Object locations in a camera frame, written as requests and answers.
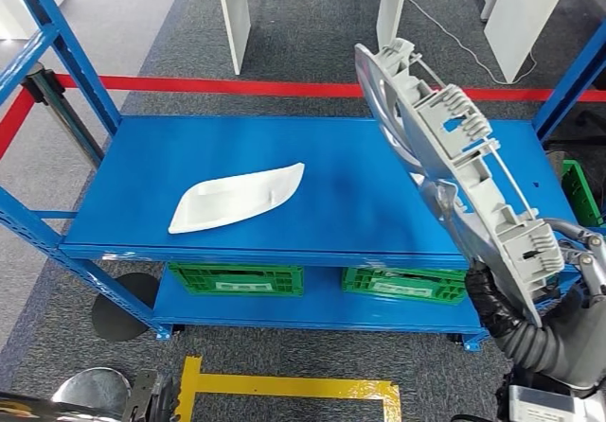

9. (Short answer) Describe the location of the yellow floor tape square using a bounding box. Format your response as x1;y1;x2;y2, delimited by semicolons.
172;356;402;422

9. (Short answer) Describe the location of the black round floor base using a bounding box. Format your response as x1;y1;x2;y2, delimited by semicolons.
91;273;161;343

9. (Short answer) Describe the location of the blue metal shelf rack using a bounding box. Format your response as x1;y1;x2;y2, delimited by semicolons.
0;0;606;353

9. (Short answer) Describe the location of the chrome stanchion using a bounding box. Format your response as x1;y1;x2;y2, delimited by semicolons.
0;367;134;422

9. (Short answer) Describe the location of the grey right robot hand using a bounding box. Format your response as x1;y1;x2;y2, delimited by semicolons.
465;217;606;396

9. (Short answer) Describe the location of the grey plastic wheel hubcap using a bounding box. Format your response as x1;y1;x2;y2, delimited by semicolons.
354;38;567;329

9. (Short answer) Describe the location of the white desk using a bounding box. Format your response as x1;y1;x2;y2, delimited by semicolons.
464;0;606;85
214;0;411;77

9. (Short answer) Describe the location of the black-headed barrier stanchion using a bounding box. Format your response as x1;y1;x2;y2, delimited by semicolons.
20;63;105;168

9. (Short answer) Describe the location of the white floor cable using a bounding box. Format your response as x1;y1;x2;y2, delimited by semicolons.
404;0;538;87

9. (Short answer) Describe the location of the red barrier belt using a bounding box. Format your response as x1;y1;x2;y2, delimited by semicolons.
0;88;36;160
54;74;606;104

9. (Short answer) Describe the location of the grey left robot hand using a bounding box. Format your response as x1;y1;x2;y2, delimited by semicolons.
122;368;180;422

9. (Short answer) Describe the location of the white curved plastic part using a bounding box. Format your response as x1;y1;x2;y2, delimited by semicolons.
168;162;305;236

